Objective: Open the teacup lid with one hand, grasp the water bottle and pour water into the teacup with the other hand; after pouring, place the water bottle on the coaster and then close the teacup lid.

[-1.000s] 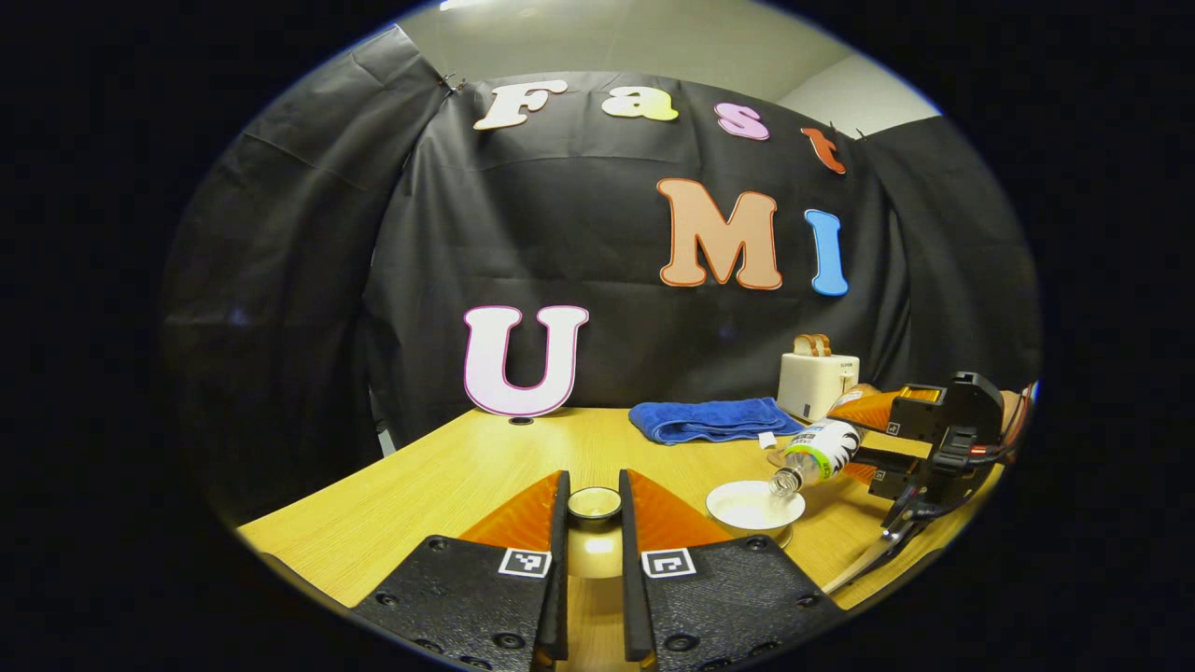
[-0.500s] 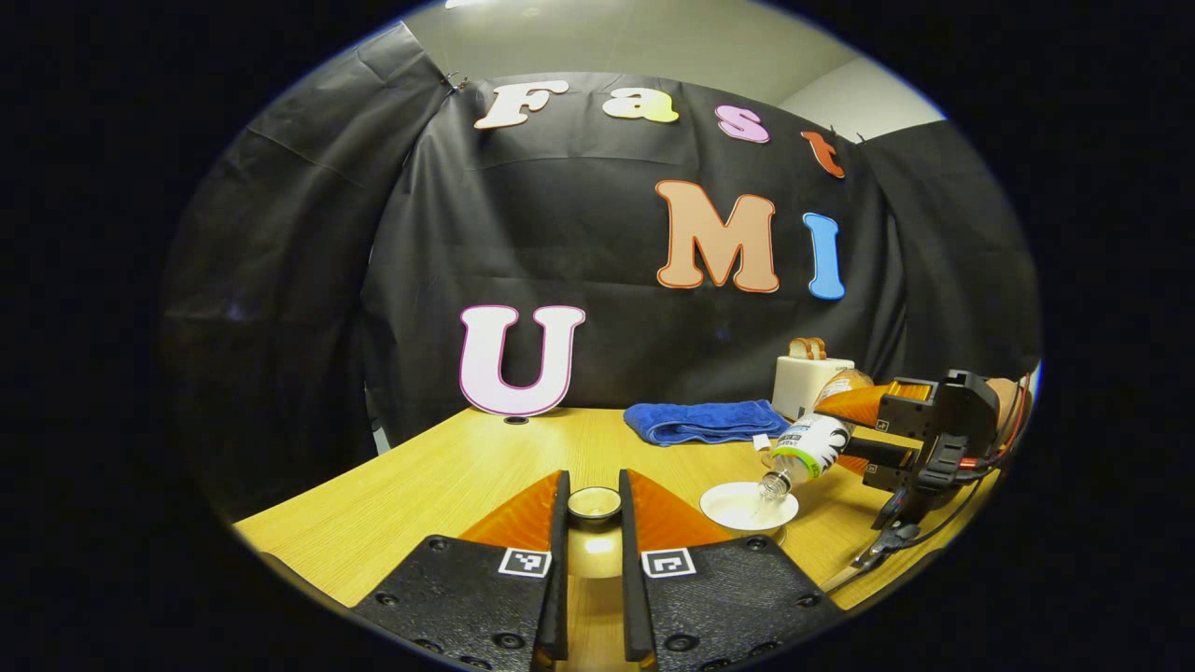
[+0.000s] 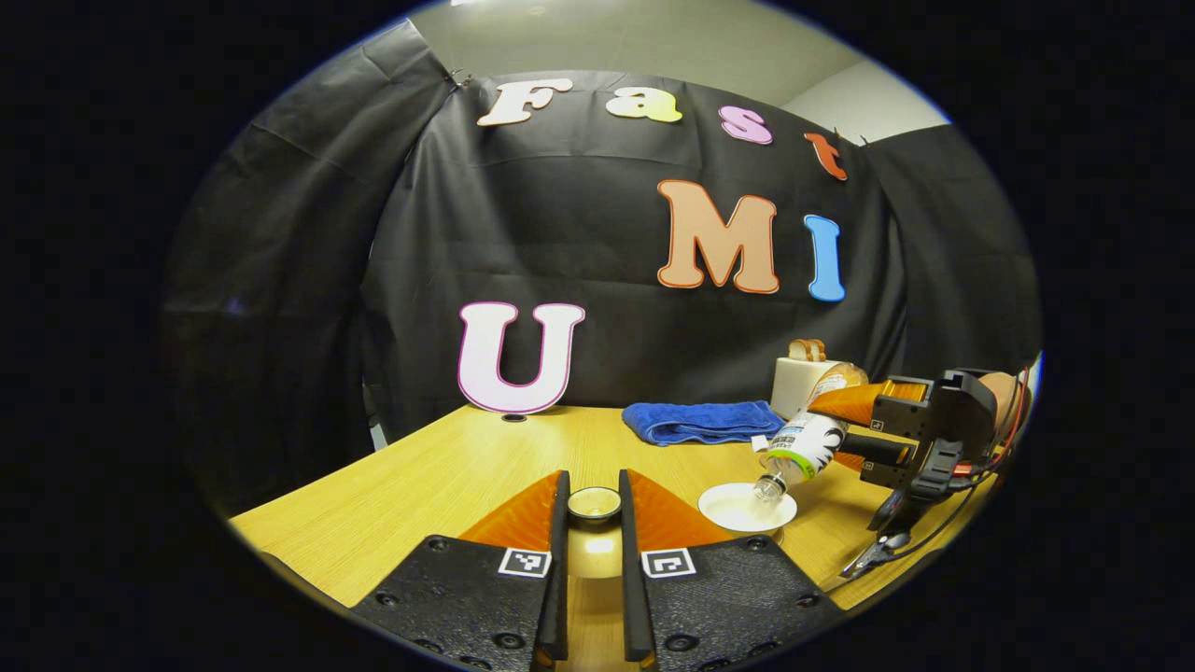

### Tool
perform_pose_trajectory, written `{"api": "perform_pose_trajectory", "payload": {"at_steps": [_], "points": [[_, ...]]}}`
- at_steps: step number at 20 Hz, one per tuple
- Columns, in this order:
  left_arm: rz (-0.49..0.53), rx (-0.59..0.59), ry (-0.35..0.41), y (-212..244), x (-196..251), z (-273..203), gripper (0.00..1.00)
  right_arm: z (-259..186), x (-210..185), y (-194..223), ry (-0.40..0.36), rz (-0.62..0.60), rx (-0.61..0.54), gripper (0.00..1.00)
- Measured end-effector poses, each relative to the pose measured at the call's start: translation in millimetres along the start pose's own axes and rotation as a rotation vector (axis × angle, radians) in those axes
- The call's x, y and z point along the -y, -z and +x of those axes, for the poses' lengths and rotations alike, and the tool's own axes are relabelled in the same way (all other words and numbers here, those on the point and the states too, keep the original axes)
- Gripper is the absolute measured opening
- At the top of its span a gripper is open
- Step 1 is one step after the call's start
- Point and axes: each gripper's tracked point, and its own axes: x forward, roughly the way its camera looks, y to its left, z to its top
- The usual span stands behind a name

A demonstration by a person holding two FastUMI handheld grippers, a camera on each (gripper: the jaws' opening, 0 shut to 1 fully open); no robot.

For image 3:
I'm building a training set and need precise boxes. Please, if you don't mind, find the black backdrop cloth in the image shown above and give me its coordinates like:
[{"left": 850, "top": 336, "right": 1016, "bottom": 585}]
[{"left": 159, "top": 19, "right": 1042, "bottom": 519}]

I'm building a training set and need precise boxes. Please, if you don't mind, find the clear water bottle white label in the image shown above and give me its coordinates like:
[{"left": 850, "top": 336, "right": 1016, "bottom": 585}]
[{"left": 754, "top": 362, "right": 874, "bottom": 505}]

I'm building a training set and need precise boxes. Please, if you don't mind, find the white toaster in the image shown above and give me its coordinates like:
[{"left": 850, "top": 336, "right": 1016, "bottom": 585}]
[{"left": 771, "top": 357, "right": 841, "bottom": 421}]

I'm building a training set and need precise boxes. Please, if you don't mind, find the red and black cable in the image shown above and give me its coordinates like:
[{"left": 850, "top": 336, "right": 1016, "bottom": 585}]
[{"left": 840, "top": 369, "right": 1033, "bottom": 580}]

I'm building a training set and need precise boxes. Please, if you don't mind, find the cream teacup lid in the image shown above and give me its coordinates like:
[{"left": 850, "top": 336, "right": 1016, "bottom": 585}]
[{"left": 565, "top": 485, "right": 628, "bottom": 580}]

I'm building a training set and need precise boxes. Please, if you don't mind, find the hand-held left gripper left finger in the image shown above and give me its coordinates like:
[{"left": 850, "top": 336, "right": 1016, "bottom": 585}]
[{"left": 353, "top": 469, "right": 571, "bottom": 671}]

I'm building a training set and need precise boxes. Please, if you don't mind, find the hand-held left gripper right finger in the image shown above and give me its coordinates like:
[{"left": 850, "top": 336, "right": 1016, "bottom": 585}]
[{"left": 618, "top": 467, "right": 846, "bottom": 671}]

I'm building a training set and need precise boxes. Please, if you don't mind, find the blue folded towel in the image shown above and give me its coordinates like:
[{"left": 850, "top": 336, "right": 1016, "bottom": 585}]
[{"left": 622, "top": 400, "right": 787, "bottom": 447}]

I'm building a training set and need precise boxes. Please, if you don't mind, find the cream ceramic teacup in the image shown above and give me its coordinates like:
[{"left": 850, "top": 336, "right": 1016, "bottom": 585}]
[{"left": 697, "top": 482, "right": 798, "bottom": 535}]

